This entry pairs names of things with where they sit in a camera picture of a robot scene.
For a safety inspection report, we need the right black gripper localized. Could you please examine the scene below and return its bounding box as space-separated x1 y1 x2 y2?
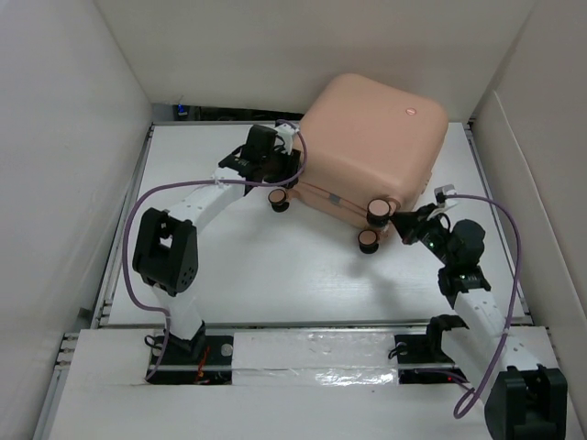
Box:
385 203 455 267

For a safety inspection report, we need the pink hard-shell suitcase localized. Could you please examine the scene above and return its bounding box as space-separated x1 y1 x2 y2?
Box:
268 73 449 254

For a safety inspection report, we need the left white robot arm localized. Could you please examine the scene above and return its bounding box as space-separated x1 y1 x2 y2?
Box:
123 120 307 364

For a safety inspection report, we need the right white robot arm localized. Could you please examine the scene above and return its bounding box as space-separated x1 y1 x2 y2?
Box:
391 204 568 439

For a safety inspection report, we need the background electronics box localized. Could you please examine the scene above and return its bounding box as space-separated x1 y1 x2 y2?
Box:
172 104 191 121

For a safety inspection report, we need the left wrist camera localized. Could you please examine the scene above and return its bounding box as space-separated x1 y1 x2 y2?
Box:
274 121 301 155

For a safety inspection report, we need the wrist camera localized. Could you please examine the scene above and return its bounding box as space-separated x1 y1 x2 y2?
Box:
274 121 301 155
428 184 458 219

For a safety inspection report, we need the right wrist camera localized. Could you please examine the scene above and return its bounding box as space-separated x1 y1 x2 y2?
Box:
428 184 458 219

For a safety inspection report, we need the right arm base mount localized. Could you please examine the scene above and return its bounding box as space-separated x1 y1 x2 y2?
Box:
388 314 469 388

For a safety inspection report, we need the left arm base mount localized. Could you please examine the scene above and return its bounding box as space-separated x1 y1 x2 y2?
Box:
144 335 234 386

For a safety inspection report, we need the aluminium rail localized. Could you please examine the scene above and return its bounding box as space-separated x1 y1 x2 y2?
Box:
146 320 487 375

